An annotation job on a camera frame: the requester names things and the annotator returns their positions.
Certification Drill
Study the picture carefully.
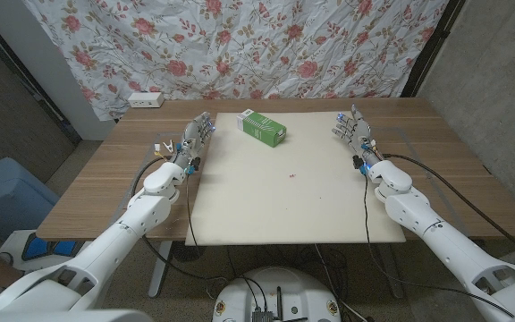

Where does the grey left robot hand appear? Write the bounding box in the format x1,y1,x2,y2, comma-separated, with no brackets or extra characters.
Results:
171,111,217,169

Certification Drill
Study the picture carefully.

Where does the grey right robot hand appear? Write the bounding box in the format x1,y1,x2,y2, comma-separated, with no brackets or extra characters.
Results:
331,104,382,166

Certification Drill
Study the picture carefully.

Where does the cream foam board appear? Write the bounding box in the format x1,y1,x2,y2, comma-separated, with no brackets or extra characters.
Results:
184,111,407,247

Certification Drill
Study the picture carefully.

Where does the white power strip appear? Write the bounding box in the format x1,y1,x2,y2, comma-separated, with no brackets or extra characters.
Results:
127,91,165,109

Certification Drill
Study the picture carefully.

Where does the green straws box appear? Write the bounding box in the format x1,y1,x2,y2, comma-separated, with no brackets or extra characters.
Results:
236,108,288,148

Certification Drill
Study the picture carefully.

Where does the floral backdrop cloth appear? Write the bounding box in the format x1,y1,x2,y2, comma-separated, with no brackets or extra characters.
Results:
21,0,450,123

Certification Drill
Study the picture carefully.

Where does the black backdrop pole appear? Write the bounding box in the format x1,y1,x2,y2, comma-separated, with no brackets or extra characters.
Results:
400,0,467,98

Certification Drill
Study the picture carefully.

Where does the white table leg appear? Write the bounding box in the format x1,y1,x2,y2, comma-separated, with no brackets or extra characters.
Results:
148,241,173,299

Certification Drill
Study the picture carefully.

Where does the grey table leg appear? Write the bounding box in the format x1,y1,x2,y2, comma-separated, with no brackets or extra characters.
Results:
376,243,405,300

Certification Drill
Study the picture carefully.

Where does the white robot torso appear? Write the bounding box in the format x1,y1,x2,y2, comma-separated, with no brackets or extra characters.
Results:
211,267,342,322

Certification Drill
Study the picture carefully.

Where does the blue plastic bin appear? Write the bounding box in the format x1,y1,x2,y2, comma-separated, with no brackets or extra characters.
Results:
0,156,61,241

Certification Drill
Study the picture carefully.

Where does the white and blue floor object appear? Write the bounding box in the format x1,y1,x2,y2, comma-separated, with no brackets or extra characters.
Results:
0,229,91,274

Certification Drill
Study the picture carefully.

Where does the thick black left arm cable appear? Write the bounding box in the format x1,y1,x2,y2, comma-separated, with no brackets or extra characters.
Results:
130,155,169,200

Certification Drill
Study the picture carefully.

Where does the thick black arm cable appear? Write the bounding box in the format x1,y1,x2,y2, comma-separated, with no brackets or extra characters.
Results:
381,153,515,266
130,155,169,200

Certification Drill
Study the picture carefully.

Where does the thin black left wrist cable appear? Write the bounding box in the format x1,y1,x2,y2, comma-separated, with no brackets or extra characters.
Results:
183,173,201,251

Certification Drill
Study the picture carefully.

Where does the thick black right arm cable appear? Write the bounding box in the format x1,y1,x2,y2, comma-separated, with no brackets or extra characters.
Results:
381,153,515,266

